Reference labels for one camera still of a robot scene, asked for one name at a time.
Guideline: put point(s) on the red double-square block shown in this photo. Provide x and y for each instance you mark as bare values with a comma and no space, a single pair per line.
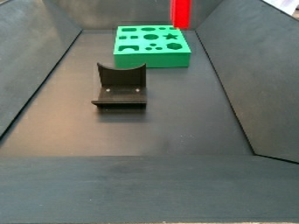
180,13

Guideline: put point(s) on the green shape-sorting board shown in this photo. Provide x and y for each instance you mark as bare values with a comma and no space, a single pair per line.
154,45

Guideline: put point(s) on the black curved bracket stand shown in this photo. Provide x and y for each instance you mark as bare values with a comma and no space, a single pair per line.
121,86

